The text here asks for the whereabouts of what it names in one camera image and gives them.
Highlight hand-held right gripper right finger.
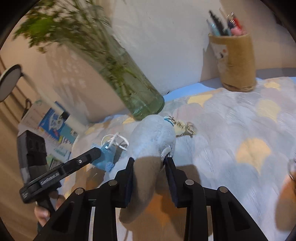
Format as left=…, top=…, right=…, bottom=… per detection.
left=164, top=157, right=265, bottom=241

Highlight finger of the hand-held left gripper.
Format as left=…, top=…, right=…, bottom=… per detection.
left=61, top=147, right=102, bottom=175

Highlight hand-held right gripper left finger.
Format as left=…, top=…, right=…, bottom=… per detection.
left=32, top=157, right=136, bottom=241

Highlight blue face mask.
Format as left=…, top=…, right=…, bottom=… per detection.
left=91, top=132, right=129, bottom=172

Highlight light blue plush toy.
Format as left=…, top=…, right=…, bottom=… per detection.
left=119, top=114, right=196, bottom=225

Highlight person's left hand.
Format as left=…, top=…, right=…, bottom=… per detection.
left=34, top=195, right=67, bottom=227

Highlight green book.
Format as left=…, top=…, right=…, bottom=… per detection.
left=46, top=147, right=72, bottom=168

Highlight blue white book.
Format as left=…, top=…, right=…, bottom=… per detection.
left=38, top=107, right=78, bottom=146

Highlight white desk lamp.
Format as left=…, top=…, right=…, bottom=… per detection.
left=0, top=64, right=89, bottom=132

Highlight wooden pen holder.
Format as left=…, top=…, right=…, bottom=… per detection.
left=208, top=32, right=258, bottom=93

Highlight bunch of pens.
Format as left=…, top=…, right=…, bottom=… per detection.
left=206, top=8, right=247, bottom=37

